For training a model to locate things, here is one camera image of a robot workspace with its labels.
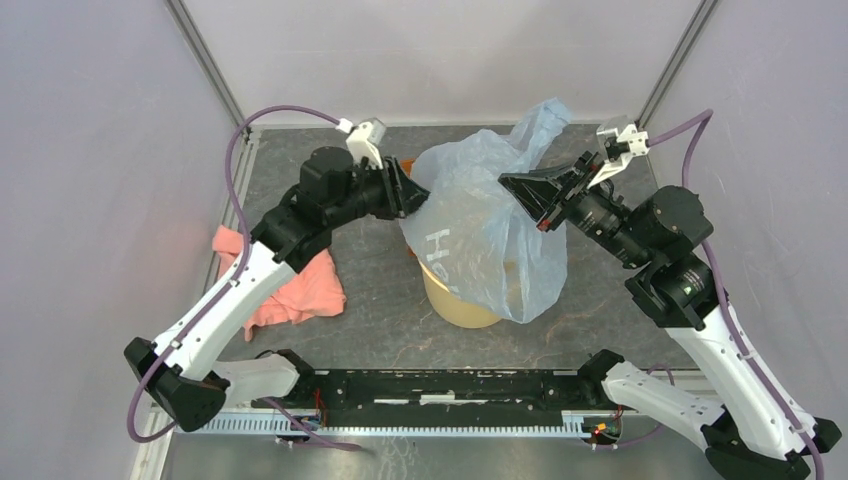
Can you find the white slotted cable duct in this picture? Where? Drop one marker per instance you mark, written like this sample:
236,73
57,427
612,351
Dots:
274,423

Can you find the translucent blue plastic trash bag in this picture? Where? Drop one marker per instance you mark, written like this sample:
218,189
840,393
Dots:
473,235

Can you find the orange wooden divided tray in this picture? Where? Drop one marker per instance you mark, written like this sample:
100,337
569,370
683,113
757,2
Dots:
407,166

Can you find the pink cloth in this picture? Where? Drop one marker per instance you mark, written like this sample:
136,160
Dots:
315,292

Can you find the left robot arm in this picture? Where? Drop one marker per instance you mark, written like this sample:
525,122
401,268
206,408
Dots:
180,369

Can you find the yellow plastic trash bin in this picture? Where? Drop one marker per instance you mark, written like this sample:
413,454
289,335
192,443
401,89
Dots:
439,282

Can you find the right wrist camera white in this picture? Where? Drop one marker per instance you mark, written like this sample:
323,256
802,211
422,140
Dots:
619,141

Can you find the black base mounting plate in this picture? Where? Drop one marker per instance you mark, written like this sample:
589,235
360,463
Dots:
442,397

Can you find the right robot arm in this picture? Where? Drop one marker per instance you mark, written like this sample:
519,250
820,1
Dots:
752,429

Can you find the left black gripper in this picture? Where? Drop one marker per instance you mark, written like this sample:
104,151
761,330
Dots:
402,194

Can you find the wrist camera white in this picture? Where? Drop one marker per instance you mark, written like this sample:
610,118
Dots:
619,141
363,140

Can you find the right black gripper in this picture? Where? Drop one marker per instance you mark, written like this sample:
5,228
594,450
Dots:
539,189

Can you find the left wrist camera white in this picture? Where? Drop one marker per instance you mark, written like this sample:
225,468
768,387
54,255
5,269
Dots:
363,140

